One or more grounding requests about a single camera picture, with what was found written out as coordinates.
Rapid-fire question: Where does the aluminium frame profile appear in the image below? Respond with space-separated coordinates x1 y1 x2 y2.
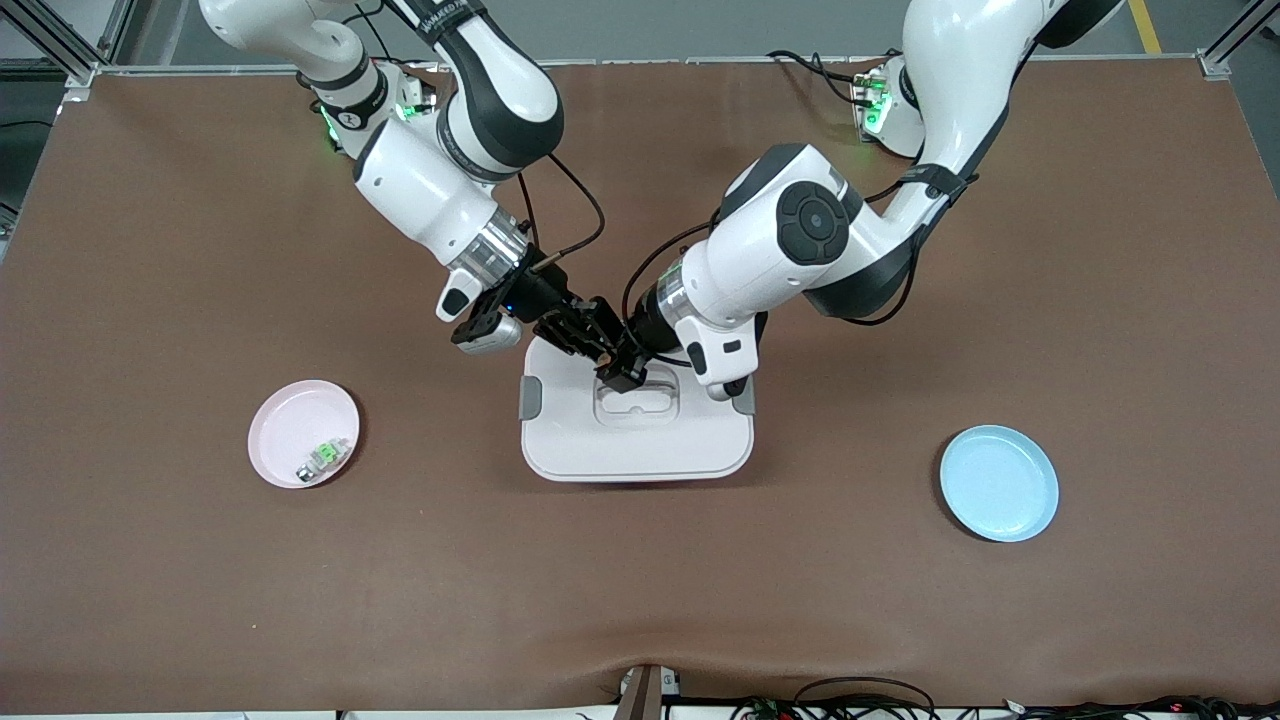
0 0 136 89
1197 0 1280 81

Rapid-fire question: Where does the white lidded storage box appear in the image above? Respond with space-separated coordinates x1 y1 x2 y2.
518 335 758 484

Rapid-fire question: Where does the pink round plate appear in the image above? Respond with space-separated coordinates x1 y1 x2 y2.
247 379 362 490

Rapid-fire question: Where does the brown table mat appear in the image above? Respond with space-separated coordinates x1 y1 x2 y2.
0 60 1280 716

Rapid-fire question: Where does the black cable loop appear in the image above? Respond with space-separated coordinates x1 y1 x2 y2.
795 677 938 719

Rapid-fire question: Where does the light blue round plate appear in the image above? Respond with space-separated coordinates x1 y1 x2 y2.
939 424 1060 544

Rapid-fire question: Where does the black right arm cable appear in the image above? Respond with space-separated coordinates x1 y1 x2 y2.
515 150 607 276

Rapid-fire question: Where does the brown metal bracket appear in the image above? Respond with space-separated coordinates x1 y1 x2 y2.
615 663 683 720

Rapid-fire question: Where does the green push-button switch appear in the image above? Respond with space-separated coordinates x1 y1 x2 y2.
295 437 351 484

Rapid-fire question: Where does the tangled cable bundle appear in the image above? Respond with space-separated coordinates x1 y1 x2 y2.
1000 695 1280 720

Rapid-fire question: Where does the black base cable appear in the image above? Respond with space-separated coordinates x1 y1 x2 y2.
768 50 871 106

